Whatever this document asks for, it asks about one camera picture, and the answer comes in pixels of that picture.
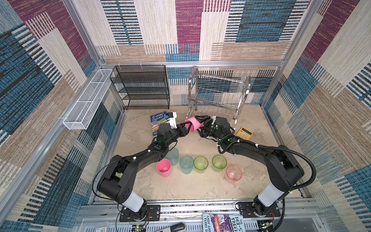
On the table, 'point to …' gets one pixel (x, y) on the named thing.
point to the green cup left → (200, 163)
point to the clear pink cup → (233, 173)
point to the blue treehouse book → (156, 120)
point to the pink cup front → (164, 166)
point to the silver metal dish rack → (216, 96)
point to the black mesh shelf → (142, 87)
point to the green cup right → (219, 162)
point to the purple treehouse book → (217, 222)
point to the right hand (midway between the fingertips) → (193, 122)
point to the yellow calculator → (244, 133)
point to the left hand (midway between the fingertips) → (191, 122)
